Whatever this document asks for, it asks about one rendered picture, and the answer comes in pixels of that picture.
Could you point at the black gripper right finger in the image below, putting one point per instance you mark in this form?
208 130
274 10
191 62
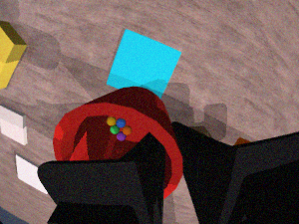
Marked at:
214 170

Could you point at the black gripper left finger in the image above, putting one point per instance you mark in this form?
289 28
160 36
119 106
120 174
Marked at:
136 179

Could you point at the red cup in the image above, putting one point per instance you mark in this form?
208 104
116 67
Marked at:
84 134

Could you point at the yellow rectangular block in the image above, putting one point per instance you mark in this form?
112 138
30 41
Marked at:
11 49

